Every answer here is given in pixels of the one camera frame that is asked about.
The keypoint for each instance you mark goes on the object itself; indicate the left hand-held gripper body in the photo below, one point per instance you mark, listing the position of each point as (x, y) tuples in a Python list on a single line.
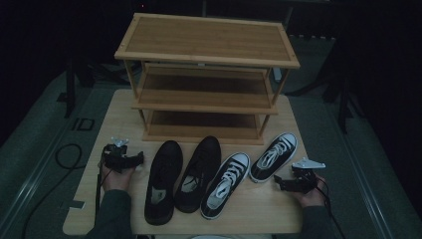
[(116, 157)]

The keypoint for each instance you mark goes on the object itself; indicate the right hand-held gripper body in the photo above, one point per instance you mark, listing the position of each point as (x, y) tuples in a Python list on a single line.
[(305, 181)]

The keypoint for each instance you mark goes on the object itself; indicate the black mesh shoe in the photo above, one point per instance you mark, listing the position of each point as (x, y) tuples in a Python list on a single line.
[(164, 179), (202, 166)]

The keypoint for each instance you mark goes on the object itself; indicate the three-tier wooden shoe rack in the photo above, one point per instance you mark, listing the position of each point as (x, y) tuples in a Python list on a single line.
[(205, 36)]

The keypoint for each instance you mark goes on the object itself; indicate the person's right hand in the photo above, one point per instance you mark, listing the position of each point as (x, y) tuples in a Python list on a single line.
[(312, 199)]

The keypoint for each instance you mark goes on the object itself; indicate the black and white canvas sneaker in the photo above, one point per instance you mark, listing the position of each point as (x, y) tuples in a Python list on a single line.
[(229, 182), (275, 156)]

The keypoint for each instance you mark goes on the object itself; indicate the black metal stand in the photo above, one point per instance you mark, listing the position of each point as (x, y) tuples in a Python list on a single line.
[(345, 106), (69, 89)]

